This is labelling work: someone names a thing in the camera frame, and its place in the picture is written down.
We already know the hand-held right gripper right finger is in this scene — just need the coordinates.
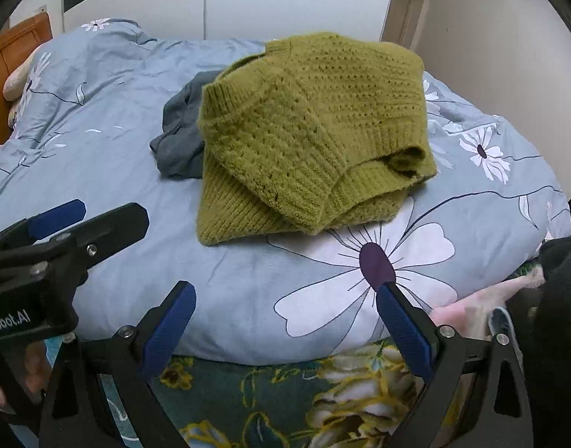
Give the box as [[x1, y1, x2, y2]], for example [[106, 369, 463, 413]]
[[375, 280, 534, 448]]

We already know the pink fleece cloth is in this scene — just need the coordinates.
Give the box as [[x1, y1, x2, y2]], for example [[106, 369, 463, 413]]
[[430, 266, 547, 342]]

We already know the grey garment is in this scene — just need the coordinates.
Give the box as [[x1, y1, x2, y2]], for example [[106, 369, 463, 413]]
[[149, 70, 230, 180]]

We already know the person's left hand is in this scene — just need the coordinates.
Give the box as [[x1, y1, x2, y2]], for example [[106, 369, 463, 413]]
[[0, 338, 53, 409]]

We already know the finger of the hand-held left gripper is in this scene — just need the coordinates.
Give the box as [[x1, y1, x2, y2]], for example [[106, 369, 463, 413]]
[[42, 203, 149, 290], [0, 199, 87, 258]]

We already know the green knitted sweater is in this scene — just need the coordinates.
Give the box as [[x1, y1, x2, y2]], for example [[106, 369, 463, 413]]
[[196, 32, 438, 247]]

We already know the blue floral duvet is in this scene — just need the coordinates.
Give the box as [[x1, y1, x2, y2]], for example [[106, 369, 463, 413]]
[[0, 19, 571, 365]]

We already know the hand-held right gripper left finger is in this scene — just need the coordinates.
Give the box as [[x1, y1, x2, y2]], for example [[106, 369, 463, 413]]
[[38, 281, 196, 448]]

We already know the cream pillow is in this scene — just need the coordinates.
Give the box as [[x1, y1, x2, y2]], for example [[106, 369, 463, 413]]
[[3, 51, 40, 102]]

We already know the wooden door frame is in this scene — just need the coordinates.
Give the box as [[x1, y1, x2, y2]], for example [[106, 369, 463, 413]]
[[381, 0, 433, 52]]

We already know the wooden headboard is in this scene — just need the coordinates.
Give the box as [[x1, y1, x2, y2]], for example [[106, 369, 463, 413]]
[[0, 12, 52, 164]]

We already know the green floral blanket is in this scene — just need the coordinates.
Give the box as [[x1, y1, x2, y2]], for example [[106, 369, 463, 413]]
[[94, 336, 436, 448]]

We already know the black cloth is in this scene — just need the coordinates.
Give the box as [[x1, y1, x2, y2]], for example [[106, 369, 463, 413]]
[[507, 233, 571, 448]]

